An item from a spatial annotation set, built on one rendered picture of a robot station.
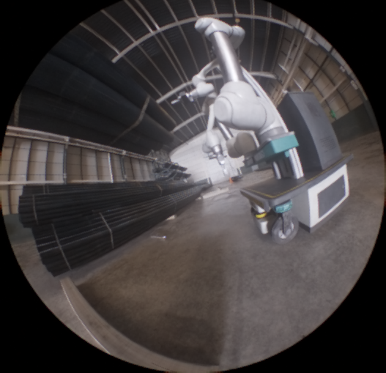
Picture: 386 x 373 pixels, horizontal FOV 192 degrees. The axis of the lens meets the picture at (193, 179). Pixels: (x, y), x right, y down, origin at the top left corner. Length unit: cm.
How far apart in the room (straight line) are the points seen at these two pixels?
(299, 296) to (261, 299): 15
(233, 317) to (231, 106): 73
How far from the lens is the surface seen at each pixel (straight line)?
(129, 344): 47
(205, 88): 107
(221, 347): 48
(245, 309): 51
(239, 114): 44
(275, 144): 55
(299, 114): 85
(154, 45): 995
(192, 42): 1022
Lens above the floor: 46
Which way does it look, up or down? 4 degrees up
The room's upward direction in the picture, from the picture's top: 17 degrees counter-clockwise
